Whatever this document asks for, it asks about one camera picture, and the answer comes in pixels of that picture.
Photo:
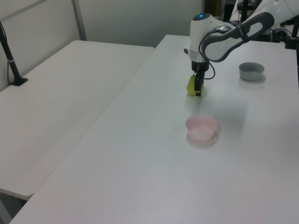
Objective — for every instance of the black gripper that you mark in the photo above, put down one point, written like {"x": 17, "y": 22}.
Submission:
{"x": 200, "y": 66}

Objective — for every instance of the green pear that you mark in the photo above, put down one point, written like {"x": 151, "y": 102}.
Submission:
{"x": 190, "y": 87}

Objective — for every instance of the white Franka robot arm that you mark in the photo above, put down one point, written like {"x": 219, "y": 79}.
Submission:
{"x": 222, "y": 46}

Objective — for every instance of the pink plastic bowl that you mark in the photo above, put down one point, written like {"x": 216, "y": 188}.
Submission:
{"x": 201, "y": 130}

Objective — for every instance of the grey plastic bowl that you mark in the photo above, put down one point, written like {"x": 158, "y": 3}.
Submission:
{"x": 251, "y": 73}

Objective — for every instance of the black vertical pole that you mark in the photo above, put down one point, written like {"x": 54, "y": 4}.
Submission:
{"x": 245, "y": 10}

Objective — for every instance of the white adjoining table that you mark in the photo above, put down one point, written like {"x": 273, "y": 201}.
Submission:
{"x": 58, "y": 105}

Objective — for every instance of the black clamp camera stand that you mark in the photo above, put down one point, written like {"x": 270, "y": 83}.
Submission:
{"x": 291, "y": 40}

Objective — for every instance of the grey metal partition post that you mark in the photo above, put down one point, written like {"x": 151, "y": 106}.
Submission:
{"x": 79, "y": 21}

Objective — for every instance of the black camera stand pole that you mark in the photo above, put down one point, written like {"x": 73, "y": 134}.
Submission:
{"x": 14, "y": 67}

